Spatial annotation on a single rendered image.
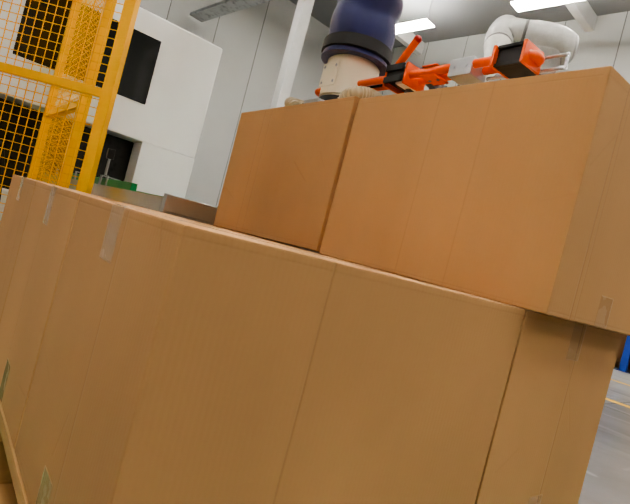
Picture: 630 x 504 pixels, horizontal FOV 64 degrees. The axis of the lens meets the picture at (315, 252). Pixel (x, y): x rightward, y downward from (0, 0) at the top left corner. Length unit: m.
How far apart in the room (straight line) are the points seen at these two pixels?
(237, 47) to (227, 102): 1.25
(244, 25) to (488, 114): 11.79
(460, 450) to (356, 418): 0.24
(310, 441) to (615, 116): 0.69
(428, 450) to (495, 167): 0.50
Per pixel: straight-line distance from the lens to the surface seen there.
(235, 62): 12.43
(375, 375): 0.65
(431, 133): 1.10
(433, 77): 1.43
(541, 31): 2.16
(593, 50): 11.54
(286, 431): 0.59
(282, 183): 1.46
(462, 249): 0.97
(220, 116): 12.10
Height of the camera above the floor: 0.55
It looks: level
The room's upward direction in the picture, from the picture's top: 15 degrees clockwise
